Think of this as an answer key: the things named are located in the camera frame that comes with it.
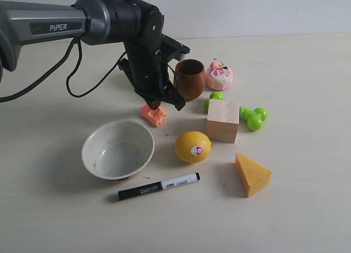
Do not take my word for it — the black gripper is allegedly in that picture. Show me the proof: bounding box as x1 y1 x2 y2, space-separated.
118 36 186 111

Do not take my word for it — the orange sponge piece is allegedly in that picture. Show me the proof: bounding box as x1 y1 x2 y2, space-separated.
139 104 167 127

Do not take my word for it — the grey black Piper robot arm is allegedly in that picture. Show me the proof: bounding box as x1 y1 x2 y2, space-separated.
1 0 190 110

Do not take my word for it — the brown wooden cup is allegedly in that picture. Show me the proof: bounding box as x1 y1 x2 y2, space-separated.
174 59 205 100

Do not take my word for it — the yellow lemon with sticker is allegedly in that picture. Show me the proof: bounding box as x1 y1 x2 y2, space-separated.
173 131 212 164

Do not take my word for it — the pink toy cupcake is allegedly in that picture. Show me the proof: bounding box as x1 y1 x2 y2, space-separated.
205 58 234 91

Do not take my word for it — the light wooden cube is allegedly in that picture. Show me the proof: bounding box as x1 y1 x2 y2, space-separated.
206 99 240 143

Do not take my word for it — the white ceramic bowl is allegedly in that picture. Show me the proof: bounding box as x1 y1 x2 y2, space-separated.
81 120 155 182

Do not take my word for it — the green plastic toy dumbbell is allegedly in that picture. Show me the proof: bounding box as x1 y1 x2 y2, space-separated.
203 91 269 131

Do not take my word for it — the black and white marker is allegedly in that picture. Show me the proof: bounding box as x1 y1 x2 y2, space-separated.
117 172 200 201

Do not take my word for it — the orange cheese wedge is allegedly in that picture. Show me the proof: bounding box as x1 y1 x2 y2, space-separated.
234 153 272 197

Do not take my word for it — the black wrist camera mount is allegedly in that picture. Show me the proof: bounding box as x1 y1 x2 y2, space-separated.
160 34 190 63

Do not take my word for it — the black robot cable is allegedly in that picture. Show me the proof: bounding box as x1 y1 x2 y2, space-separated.
0 37 129 103

